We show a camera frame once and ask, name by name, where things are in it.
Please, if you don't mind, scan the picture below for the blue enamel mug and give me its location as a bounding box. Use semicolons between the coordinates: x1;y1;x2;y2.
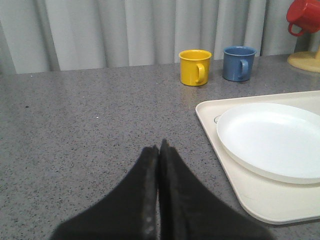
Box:
222;46;257;82

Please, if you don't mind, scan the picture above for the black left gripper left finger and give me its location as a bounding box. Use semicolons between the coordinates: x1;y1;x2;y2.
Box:
51;146;159;240

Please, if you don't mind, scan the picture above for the wooden mug tree stand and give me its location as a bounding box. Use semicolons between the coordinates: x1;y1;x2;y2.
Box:
287;35;320;73

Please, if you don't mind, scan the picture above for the yellow enamel mug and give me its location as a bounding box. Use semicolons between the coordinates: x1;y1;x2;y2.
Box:
179;49;212;87

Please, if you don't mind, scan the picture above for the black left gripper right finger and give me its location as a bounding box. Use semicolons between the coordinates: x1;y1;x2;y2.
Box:
158;140;273;240

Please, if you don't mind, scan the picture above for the white round plate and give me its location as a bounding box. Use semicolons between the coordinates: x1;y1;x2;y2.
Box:
216;103;320;184

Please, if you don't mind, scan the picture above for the red enamel mug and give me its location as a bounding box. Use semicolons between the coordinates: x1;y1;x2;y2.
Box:
286;0;320;37

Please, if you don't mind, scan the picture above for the beige rabbit serving tray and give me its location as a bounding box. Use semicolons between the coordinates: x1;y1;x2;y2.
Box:
195;90;320;225

